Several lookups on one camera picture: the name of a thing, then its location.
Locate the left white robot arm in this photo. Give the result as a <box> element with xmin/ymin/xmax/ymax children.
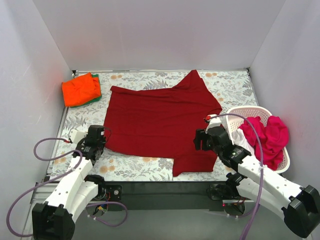
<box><xmin>32</xmin><ymin>125</ymin><xmax>107</xmax><ymax>240</ymax></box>

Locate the dark red t shirt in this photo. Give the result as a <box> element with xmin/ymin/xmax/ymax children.
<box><xmin>104</xmin><ymin>70</ymin><xmax>222</xmax><ymax>177</ymax></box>

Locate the aluminium frame rail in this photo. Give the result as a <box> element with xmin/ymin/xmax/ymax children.
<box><xmin>21</xmin><ymin>181</ymin><xmax>313</xmax><ymax>240</ymax></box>

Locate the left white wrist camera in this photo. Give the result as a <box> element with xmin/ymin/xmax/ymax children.
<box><xmin>68</xmin><ymin>128</ymin><xmax>88</xmax><ymax>144</ymax></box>

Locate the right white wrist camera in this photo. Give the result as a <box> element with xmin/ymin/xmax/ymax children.
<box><xmin>204</xmin><ymin>114</ymin><xmax>222</xmax><ymax>133</ymax></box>

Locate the folded orange t shirt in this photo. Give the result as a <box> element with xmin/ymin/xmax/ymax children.
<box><xmin>61</xmin><ymin>72</ymin><xmax>95</xmax><ymax>108</ymax></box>

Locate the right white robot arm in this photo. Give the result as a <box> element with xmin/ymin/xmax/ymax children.
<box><xmin>193</xmin><ymin>126</ymin><xmax>320</xmax><ymax>239</ymax></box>

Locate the floral table cloth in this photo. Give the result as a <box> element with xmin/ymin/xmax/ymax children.
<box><xmin>58</xmin><ymin>70</ymin><xmax>258</xmax><ymax>182</ymax></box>

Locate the folded green t shirt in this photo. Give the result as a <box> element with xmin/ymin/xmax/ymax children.
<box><xmin>75</xmin><ymin>74</ymin><xmax>102</xmax><ymax>108</ymax></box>

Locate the white t shirt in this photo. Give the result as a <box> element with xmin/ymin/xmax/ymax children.
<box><xmin>231</xmin><ymin>128</ymin><xmax>255</xmax><ymax>155</ymax></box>

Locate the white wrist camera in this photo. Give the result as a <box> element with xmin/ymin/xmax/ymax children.
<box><xmin>204</xmin><ymin>114</ymin><xmax>222</xmax><ymax>133</ymax></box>
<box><xmin>68</xmin><ymin>128</ymin><xmax>88</xmax><ymax>144</ymax></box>

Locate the pink t shirt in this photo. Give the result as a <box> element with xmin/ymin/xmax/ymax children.
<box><xmin>239</xmin><ymin>115</ymin><xmax>289</xmax><ymax>171</ymax></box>

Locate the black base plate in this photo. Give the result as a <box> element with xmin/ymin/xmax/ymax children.
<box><xmin>91</xmin><ymin>181</ymin><xmax>248</xmax><ymax>215</ymax></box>

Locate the white plastic laundry basket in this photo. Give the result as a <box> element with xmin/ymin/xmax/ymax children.
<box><xmin>225</xmin><ymin>106</ymin><xmax>291</xmax><ymax>174</ymax></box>

